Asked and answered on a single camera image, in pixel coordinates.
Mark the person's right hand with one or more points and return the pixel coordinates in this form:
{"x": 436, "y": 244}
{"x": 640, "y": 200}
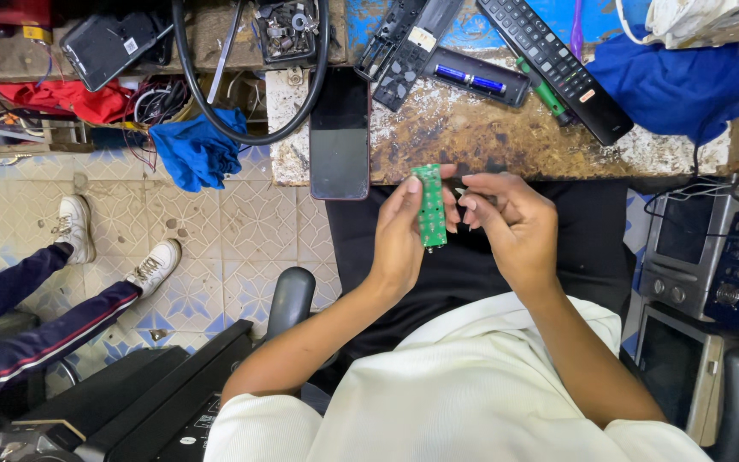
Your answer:
{"x": 523, "y": 237}

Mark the person's left hand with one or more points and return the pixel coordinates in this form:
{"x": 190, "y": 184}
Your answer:
{"x": 395, "y": 237}

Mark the green circuit board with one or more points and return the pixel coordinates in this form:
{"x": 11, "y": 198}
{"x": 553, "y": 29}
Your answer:
{"x": 432, "y": 212}

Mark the person's black trousers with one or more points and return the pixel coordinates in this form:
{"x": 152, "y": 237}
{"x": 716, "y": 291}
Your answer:
{"x": 575, "y": 244}

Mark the black smartphone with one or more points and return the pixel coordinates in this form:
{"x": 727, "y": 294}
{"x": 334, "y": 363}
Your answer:
{"x": 339, "y": 135}

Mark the green screwdriver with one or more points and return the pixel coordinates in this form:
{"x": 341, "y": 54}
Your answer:
{"x": 544, "y": 93}

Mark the black remote battery shell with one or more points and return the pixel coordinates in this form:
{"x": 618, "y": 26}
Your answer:
{"x": 517, "y": 90}

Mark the silver microwave oven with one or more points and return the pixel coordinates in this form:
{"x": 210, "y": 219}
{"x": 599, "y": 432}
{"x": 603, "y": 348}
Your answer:
{"x": 677, "y": 250}

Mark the blue battery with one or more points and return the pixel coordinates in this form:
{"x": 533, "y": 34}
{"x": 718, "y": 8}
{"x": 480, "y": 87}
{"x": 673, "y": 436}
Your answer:
{"x": 451, "y": 73}
{"x": 489, "y": 84}

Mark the person's white shirt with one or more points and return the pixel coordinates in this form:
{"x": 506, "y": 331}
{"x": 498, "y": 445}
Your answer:
{"x": 459, "y": 398}

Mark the long black remote control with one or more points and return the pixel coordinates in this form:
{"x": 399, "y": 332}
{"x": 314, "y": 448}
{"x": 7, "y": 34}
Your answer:
{"x": 555, "y": 64}

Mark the black rubber remote keypad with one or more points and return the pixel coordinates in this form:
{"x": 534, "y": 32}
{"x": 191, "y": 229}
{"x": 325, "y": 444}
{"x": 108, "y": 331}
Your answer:
{"x": 411, "y": 61}

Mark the black remote front cover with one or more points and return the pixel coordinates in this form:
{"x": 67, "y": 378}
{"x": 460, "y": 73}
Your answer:
{"x": 385, "y": 42}

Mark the silver oven with dark door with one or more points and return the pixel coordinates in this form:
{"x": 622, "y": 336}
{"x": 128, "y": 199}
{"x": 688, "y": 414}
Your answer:
{"x": 674, "y": 372}

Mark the large blue cloth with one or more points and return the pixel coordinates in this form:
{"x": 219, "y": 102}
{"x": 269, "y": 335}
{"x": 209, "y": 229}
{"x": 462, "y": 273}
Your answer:
{"x": 671, "y": 90}

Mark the purple plastic tool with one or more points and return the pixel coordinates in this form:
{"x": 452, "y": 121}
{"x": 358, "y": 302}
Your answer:
{"x": 576, "y": 29}

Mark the small blue cloth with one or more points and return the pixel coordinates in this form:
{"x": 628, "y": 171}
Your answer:
{"x": 196, "y": 151}

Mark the black tray of metal parts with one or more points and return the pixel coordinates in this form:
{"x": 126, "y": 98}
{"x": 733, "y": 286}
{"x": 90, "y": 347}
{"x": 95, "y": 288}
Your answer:
{"x": 286, "y": 32}

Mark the white sneaker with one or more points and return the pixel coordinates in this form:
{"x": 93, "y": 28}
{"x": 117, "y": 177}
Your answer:
{"x": 75, "y": 224}
{"x": 156, "y": 264}

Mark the flat metal strip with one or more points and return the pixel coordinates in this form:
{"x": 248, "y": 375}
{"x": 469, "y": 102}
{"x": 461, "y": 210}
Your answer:
{"x": 223, "y": 61}

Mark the white fabric bundle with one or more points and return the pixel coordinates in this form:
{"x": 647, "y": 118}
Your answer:
{"x": 703, "y": 22}

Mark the black speaker box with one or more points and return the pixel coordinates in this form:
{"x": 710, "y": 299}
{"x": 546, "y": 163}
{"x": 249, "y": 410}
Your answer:
{"x": 145, "y": 398}

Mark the black handheld terminal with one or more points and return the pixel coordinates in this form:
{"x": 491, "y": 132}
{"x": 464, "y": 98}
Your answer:
{"x": 106, "y": 48}

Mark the red cloth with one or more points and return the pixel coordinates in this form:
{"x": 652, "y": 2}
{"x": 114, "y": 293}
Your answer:
{"x": 68, "y": 99}

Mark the yellow label block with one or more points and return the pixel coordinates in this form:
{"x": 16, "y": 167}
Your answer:
{"x": 37, "y": 34}

